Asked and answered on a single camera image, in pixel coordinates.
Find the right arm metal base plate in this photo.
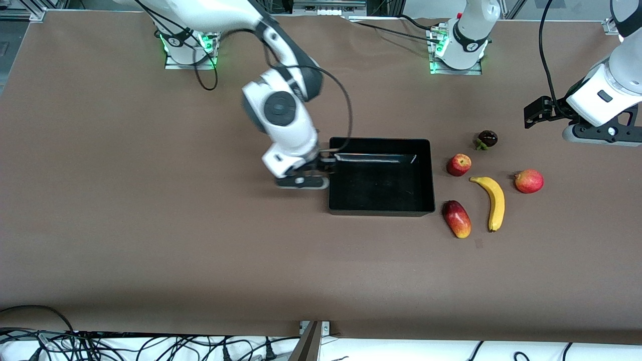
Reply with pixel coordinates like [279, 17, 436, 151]
[165, 30, 219, 70]

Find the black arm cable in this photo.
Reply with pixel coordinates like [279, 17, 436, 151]
[133, 0, 353, 153]
[538, 0, 560, 106]

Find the grey metal rail fixture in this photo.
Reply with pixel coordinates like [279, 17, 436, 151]
[292, 0, 368, 17]

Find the metal clamp bracket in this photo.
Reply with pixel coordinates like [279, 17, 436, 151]
[288, 321, 331, 361]

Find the red yellow mango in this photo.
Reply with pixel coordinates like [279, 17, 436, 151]
[442, 200, 472, 239]

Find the black plastic box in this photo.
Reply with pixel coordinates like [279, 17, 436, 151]
[329, 137, 436, 217]

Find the red apple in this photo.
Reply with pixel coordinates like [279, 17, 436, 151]
[446, 153, 472, 177]

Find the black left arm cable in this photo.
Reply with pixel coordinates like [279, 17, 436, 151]
[538, 0, 560, 106]

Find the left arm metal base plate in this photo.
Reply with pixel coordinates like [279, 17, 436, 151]
[429, 25, 483, 76]

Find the black cable with plug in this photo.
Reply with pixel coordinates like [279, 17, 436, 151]
[253, 337, 281, 361]

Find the brown table cover sheet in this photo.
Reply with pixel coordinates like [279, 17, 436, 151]
[0, 10, 642, 346]

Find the aluminium frame profile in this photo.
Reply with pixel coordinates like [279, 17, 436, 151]
[0, 0, 48, 22]

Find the yellow banana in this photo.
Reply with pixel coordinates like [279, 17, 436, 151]
[469, 176, 506, 233]

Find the dark purple mangosteen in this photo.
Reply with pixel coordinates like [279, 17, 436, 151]
[475, 130, 499, 151]

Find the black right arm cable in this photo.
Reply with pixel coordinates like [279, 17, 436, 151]
[133, 0, 353, 153]

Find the red pomegranate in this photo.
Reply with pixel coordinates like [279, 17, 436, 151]
[514, 169, 545, 194]

